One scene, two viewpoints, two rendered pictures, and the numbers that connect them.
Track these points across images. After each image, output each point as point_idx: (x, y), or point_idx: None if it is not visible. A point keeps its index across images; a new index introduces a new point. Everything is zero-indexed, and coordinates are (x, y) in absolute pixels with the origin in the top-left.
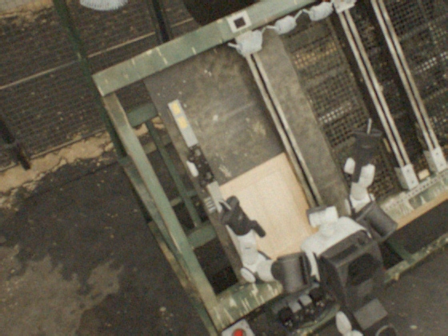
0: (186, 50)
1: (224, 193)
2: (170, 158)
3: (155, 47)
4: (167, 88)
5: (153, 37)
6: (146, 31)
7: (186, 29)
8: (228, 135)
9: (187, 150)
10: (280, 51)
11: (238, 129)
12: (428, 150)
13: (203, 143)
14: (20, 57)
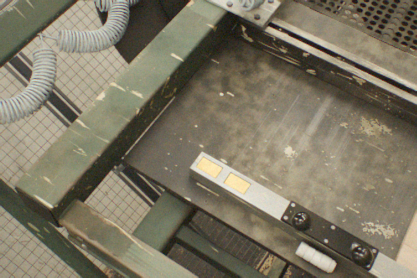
0: (162, 62)
1: (412, 269)
2: (262, 274)
3: (191, 266)
4: (175, 151)
5: (183, 260)
6: (175, 260)
7: (210, 231)
8: (333, 166)
9: (282, 232)
10: (311, 15)
11: (340, 147)
12: None
13: (301, 204)
14: None
